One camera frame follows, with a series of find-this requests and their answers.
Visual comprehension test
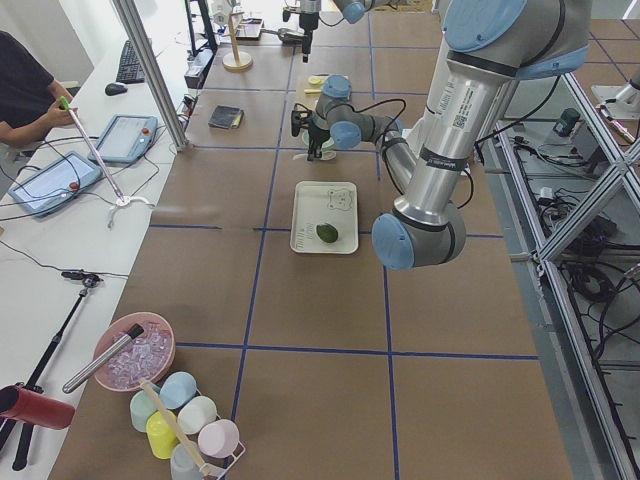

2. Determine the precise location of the blue cup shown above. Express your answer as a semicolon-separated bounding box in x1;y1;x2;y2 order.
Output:
159;371;197;410

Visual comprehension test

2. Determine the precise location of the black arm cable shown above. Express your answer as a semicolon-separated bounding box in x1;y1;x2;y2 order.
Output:
344;98;561;211

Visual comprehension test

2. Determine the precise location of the blue teach pendant far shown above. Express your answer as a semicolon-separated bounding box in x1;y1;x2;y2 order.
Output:
95;114;158;165

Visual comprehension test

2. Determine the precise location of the blue teach pendant near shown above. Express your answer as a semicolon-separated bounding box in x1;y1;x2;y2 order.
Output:
8;151;102;219

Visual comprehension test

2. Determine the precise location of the pink bowl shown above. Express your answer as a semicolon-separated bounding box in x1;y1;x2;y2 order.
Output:
94;312;176;392

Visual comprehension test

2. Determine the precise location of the black computer mouse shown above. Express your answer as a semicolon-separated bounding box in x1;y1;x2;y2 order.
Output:
104;82;128;96

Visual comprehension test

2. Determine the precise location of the black tray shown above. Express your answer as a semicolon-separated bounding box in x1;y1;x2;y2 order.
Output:
235;18;264;41

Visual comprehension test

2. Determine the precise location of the person in black shirt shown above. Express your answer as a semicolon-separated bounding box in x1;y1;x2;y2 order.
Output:
1;31;73;150

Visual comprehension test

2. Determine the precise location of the metal scoop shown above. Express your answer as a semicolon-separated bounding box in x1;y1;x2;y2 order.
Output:
261;28;305;45

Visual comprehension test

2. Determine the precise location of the metal cylinder tool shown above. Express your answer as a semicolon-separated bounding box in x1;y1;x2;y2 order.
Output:
62;323;144;394

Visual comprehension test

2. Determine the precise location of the green avocado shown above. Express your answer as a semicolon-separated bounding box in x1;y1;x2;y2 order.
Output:
315;223;339;244

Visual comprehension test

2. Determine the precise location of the yellow cup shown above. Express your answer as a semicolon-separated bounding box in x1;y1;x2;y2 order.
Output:
146;411;179;460

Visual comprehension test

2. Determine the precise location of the black keyboard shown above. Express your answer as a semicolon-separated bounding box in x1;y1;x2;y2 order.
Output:
116;40;145;84

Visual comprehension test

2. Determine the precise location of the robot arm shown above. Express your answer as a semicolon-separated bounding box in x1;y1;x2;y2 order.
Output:
292;1;592;270
299;0;391;63

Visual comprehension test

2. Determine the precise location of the white cup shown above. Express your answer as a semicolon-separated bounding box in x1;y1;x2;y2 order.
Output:
177;395;218;435

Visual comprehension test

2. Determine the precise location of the white bear print tray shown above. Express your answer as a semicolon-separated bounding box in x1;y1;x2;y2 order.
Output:
290;181;359;255

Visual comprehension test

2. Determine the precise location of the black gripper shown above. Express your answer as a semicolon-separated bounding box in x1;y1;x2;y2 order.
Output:
307;113;330;161
299;0;319;63

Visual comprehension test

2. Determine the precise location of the wooden cutting board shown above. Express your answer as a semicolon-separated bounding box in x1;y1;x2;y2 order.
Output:
296;74;329;99

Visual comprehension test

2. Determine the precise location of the folded grey cloth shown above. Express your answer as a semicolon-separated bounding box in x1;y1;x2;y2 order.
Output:
208;105;244;129

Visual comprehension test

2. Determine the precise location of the black selfie stick tripod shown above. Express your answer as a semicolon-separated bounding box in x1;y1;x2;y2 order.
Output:
1;270;102;471

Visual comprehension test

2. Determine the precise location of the grey cup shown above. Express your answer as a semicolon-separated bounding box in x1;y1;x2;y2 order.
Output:
170;444;203;480

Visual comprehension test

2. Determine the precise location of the red cylinder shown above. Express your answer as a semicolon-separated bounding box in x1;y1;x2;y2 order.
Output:
1;385;75;430

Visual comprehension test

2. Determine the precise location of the wooden mug tree stand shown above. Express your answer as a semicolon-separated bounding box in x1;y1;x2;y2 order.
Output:
222;12;253;73

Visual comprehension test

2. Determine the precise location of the green cup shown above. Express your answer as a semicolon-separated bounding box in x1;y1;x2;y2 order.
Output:
129;390;157;433

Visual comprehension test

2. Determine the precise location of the aluminium frame post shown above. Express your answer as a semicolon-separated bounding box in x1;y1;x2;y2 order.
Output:
113;0;188;152

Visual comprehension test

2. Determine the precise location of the light green bowl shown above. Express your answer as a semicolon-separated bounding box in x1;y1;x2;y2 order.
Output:
306;132;335;161

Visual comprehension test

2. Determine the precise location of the blue teach pendant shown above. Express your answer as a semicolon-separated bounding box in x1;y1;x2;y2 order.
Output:
8;151;102;219
95;114;158;165

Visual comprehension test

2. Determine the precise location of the pink cup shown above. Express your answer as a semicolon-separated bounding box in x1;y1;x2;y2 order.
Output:
198;419;240;458

